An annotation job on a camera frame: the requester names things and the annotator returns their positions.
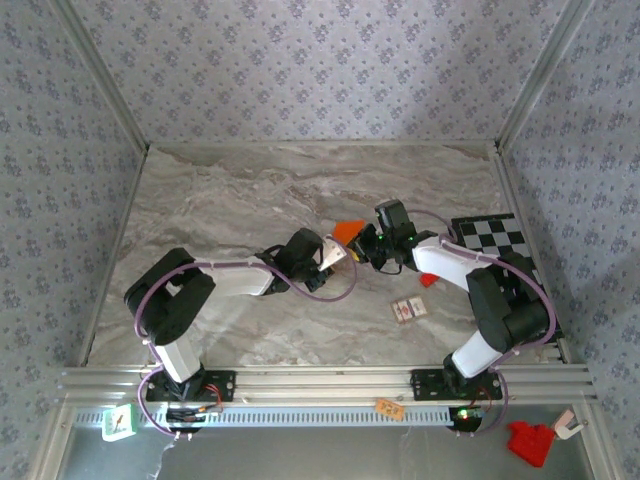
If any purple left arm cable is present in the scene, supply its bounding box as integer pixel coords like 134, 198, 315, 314
135, 243, 359, 441

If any grey slotted cable duct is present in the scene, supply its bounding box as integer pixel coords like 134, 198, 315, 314
74, 404, 464, 430

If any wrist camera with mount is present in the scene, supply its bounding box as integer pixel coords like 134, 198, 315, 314
374, 198, 410, 235
276, 227, 348, 274

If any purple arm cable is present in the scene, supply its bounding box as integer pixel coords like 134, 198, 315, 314
135, 243, 359, 441
407, 208, 559, 437

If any green white card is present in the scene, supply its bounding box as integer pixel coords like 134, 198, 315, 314
101, 403, 140, 443

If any large red plastic brick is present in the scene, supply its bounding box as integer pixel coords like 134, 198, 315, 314
506, 420, 557, 469

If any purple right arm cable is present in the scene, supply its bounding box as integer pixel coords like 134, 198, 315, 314
407, 208, 559, 437

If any black grey checkerboard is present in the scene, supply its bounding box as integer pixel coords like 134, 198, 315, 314
450, 212, 565, 351

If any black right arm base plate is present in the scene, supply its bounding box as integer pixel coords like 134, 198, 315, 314
410, 368, 504, 403

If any long aluminium mounting rail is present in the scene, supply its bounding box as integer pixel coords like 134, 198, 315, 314
55, 363, 599, 407

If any orange paper tag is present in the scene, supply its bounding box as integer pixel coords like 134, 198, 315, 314
374, 397, 407, 422

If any white pink plastic clip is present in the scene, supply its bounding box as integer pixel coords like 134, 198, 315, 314
551, 408, 587, 442

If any grey metal sheet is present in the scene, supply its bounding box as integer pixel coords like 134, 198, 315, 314
62, 425, 599, 480

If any orange square paper sheet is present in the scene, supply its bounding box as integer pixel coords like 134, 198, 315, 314
331, 219, 367, 247

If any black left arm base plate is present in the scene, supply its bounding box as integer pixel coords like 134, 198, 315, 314
145, 369, 238, 403

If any aluminium frame post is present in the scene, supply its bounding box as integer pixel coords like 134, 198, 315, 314
496, 0, 597, 151
47, 0, 151, 154

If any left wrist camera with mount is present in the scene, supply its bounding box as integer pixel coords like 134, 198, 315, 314
276, 227, 348, 274

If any aluminium frame leg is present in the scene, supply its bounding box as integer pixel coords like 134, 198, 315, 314
29, 404, 77, 480
573, 403, 624, 480

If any small card with red marks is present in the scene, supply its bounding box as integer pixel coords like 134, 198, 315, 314
390, 295, 429, 327

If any aluminium table side rail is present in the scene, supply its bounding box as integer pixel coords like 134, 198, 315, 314
492, 142, 574, 365

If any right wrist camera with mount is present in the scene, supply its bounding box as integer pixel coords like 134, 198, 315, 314
374, 198, 410, 235

